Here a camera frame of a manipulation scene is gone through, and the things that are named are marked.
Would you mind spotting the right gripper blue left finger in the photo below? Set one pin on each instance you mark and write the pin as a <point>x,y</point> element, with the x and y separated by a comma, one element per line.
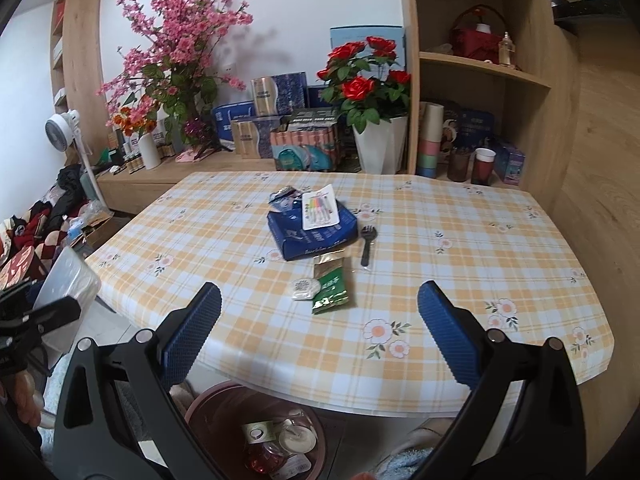
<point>184,332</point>

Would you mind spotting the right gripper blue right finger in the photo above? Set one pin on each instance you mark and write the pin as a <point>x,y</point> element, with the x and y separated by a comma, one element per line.
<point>456,332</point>

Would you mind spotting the clear plastic blister tray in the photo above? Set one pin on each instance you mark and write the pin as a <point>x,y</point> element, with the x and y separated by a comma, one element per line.
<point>69,276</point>

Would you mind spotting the blue luckin coffee box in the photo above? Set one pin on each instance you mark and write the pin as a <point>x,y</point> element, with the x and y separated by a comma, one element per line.
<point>294,242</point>

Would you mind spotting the white green noodle cup lid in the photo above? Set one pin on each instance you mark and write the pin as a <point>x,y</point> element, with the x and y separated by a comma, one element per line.
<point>296,439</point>

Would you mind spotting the green tea sachet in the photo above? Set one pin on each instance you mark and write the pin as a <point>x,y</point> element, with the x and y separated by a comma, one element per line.
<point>329,273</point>

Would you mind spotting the colour pens card pack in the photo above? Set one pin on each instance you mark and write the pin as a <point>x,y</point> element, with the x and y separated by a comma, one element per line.
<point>319,209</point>

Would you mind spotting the green white paper cup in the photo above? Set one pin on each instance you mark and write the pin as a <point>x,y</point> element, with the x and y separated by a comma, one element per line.
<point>259,432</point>

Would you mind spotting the red soda can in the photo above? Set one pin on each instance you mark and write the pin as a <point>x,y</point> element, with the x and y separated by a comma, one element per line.
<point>264,457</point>

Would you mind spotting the dark red trash bin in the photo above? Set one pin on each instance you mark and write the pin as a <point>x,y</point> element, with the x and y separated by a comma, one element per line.
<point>216,418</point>

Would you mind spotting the person's left hand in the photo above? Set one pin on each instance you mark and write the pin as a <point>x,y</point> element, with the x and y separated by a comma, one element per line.
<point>20,388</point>

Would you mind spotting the black plastic fork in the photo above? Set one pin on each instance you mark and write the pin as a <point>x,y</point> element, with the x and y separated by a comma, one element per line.
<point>368,234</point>

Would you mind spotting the orange plaid tablecloth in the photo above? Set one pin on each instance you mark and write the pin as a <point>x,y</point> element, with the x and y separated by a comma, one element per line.
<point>492,251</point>

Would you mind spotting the low wooden cabinet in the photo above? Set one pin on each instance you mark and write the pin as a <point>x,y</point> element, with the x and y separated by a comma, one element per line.
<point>131,193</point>

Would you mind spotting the crumpled blue foil wrapper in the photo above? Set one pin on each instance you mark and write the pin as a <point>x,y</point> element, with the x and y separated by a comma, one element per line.
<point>284,199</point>

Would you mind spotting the red cup white rim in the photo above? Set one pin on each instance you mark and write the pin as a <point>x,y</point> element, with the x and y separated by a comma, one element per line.
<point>483,166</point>

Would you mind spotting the brown glass tumbler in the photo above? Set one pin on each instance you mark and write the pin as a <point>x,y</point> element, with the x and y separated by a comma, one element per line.
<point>458,165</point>

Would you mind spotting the small blue purple box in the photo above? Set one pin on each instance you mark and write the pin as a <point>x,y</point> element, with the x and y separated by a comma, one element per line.
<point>509,163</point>

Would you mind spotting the white desk fan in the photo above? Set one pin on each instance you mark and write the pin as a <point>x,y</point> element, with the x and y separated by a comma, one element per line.
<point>64,134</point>

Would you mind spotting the dark blue illustrated box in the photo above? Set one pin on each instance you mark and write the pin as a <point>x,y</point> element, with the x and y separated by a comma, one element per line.
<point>464,128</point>

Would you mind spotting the gold blue gift box lower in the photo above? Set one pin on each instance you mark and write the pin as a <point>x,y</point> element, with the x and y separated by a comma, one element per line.
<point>252,136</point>

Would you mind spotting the gold blue gift box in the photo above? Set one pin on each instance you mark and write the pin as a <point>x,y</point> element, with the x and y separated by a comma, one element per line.
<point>252,136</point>
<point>280,94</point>

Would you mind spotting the white vase orange flowers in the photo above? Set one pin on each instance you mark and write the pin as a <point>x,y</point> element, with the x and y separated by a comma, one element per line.
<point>138,134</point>

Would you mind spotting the blue white tissue box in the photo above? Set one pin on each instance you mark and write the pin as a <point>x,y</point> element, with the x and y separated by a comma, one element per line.
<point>223,116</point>

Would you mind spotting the stack of pastel cups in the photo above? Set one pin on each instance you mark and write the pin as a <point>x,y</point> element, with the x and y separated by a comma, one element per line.
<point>430,136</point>

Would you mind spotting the teal copper gift box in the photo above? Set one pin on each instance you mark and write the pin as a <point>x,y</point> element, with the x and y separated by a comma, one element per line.
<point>307,141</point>

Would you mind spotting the gold blue gift box upper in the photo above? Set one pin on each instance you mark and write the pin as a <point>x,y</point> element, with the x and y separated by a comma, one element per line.
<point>280,94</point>

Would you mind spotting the pink blossom artificial tree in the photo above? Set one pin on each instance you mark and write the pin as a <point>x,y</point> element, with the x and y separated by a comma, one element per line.
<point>172,72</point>

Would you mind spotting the red rose potted plant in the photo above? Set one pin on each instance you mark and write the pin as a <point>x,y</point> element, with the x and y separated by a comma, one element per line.
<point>364,87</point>

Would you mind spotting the wooden shelf unit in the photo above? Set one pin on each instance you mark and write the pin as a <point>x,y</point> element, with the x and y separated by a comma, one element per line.
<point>535,103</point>

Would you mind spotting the glass perfume bottle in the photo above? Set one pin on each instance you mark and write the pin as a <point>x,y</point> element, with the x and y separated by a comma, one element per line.
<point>506,50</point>

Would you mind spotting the red gift basket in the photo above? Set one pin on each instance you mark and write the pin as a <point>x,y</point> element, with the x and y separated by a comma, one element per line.
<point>471,37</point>

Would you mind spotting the light blue carton box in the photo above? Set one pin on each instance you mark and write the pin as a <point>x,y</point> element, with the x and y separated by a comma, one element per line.
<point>341,34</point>

